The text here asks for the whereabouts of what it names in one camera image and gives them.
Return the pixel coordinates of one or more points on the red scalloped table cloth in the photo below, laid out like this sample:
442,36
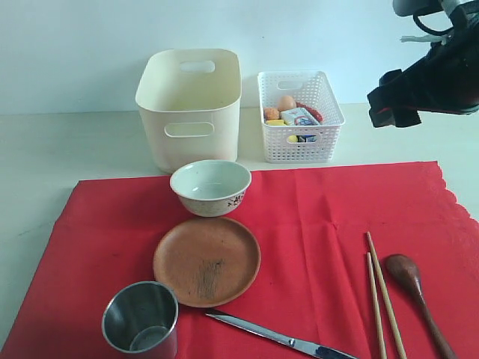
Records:
312,283

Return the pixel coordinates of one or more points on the white perforated plastic basket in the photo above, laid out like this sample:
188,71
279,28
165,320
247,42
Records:
311,87

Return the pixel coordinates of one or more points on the long wooden chopstick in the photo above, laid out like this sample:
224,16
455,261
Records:
380,281

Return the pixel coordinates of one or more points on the blue white milk carton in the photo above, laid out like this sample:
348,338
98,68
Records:
300,117

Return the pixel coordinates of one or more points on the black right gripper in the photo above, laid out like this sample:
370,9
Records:
450,70

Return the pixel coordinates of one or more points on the stainless steel cup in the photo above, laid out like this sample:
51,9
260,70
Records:
140,321

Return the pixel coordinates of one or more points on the red toy sausage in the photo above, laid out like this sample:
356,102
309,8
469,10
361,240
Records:
315,113

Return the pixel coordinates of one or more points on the dark wooden spoon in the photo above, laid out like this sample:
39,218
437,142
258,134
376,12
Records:
406,273

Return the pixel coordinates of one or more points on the silver table knife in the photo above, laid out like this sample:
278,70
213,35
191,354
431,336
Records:
306,347

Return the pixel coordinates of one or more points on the cream plastic bin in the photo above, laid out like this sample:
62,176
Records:
188,100

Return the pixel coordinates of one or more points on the yellow cheese wedge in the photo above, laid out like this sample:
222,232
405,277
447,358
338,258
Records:
276,122

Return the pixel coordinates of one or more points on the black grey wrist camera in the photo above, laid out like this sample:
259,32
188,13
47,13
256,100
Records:
405,8

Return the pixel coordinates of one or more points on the orange fried chicken piece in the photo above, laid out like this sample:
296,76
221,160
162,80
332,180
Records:
271,113

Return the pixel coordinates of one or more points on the pale green ceramic bowl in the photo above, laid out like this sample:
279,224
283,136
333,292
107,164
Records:
211,188

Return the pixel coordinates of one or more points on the brown egg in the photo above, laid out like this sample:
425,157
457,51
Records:
286,103

